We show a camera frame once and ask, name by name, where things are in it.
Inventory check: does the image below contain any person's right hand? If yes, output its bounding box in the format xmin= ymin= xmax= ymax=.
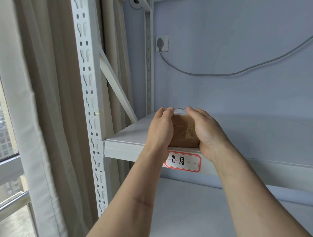
xmin=186 ymin=106 xmax=233 ymax=163

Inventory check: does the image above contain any person's left hand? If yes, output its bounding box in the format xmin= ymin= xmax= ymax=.
xmin=146 ymin=107 xmax=175 ymax=159

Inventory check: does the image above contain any plain small cardboard box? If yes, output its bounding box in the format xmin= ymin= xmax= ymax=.
xmin=169 ymin=107 xmax=201 ymax=148

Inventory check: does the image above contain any white metal shelf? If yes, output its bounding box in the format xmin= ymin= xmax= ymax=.
xmin=71 ymin=0 xmax=313 ymax=237

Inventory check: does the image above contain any person's right forearm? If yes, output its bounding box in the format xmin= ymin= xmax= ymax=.
xmin=210 ymin=144 xmax=311 ymax=237

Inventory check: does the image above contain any person's left forearm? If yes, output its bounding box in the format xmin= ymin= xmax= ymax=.
xmin=87 ymin=146 xmax=169 ymax=237

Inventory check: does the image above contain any beige curtain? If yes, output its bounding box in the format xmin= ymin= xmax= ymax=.
xmin=0 ymin=0 xmax=137 ymax=237

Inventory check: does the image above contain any white sliding window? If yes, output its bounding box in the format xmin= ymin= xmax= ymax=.
xmin=0 ymin=76 xmax=32 ymax=237

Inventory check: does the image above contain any steel guard railing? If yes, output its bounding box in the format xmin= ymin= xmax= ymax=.
xmin=0 ymin=190 xmax=32 ymax=216

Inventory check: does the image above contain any grey power cable with plug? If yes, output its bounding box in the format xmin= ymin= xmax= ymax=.
xmin=156 ymin=35 xmax=313 ymax=77

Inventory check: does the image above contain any white wall socket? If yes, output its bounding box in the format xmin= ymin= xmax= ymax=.
xmin=156 ymin=35 xmax=170 ymax=52

